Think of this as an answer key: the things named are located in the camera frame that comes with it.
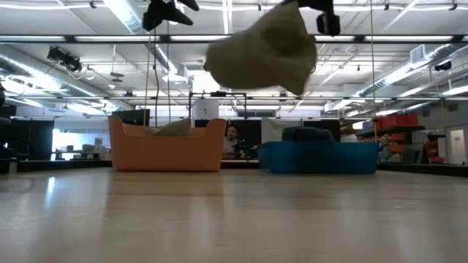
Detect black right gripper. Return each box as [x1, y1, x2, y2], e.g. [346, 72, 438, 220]
[298, 0, 335, 12]

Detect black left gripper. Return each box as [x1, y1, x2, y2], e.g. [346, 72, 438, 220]
[142, 0, 200, 33]

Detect tan cloth hat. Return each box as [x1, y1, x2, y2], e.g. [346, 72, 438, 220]
[147, 117, 193, 138]
[203, 1, 319, 97]

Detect dark navy hat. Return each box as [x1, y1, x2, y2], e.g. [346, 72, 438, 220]
[281, 125, 336, 143]

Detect black ceiling mounted device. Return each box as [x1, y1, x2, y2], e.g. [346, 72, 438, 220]
[46, 46, 84, 73]

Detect person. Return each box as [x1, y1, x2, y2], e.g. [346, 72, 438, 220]
[222, 124, 241, 155]

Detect red storage bins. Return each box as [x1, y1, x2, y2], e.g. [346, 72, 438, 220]
[376, 113, 420, 129]

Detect orange plastic bin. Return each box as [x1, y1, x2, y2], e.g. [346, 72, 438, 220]
[107, 115, 228, 173]

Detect blue plastic bin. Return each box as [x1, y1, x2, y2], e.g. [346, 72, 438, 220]
[256, 140, 380, 175]

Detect dark storage shelf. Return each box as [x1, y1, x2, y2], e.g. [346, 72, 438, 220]
[355, 125, 448, 165]

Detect white door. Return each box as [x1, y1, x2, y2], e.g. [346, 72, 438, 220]
[445, 123, 468, 166]

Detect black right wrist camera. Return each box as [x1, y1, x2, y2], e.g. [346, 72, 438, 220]
[316, 12, 341, 37]

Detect silver ceiling air duct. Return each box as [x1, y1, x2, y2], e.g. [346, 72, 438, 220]
[102, 0, 189, 80]

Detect hanging thin cable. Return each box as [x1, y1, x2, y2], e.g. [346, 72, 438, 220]
[143, 28, 173, 127]

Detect hanging thin rope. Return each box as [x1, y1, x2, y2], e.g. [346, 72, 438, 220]
[369, 0, 378, 143]

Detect black aluminium table frame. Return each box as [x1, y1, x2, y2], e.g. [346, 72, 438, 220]
[0, 157, 468, 179]

